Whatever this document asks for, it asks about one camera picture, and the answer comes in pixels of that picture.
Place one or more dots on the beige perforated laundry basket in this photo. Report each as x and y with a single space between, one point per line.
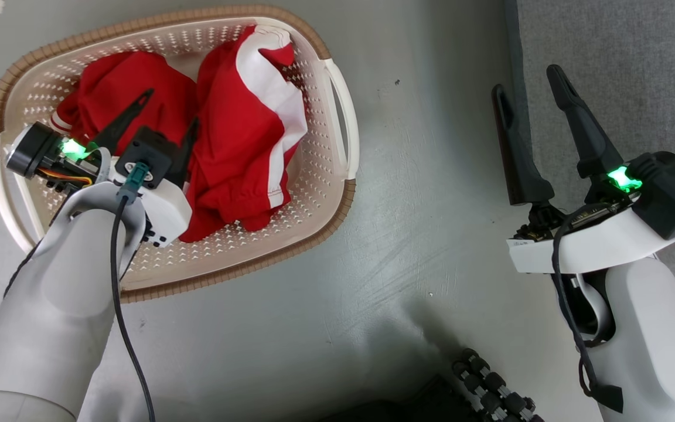
290 193

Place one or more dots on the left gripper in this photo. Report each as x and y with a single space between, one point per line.
167 211

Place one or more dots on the red and white garment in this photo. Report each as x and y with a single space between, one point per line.
238 146

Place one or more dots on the plain red garment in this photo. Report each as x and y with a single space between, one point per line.
129 79

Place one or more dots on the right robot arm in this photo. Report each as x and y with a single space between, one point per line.
660 340

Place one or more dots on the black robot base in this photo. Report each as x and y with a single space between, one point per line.
408 407

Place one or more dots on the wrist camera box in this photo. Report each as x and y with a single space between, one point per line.
674 193
147 155

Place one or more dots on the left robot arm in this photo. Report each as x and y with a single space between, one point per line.
50 316

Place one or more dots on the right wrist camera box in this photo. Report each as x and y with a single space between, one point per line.
674 193

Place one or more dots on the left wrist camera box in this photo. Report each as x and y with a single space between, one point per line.
147 155

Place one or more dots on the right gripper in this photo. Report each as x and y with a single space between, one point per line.
583 246

